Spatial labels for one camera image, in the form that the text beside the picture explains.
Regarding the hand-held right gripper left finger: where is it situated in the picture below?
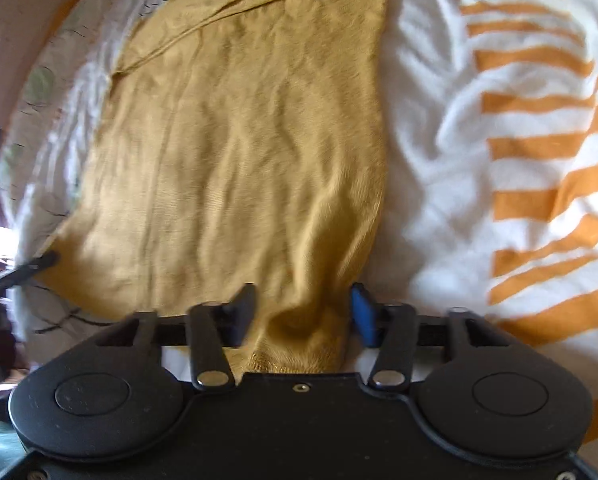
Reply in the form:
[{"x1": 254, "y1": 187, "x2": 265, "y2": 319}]
[{"x1": 96, "y1": 284, "x2": 257, "y2": 392}]

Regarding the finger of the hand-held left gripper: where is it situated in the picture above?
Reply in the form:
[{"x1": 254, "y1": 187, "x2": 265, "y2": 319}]
[{"x1": 0, "y1": 251, "x2": 60, "y2": 292}]

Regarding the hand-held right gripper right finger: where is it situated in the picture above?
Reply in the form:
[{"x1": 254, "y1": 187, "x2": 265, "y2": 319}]
[{"x1": 350, "y1": 282, "x2": 510, "y2": 391}]

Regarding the mustard yellow knit sweater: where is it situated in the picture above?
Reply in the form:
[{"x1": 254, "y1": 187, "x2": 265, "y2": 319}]
[{"x1": 32, "y1": 0, "x2": 397, "y2": 376}]

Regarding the white leaf and stripe blanket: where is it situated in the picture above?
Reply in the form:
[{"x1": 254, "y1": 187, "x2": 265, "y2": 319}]
[{"x1": 0, "y1": 0, "x2": 598, "y2": 466}]

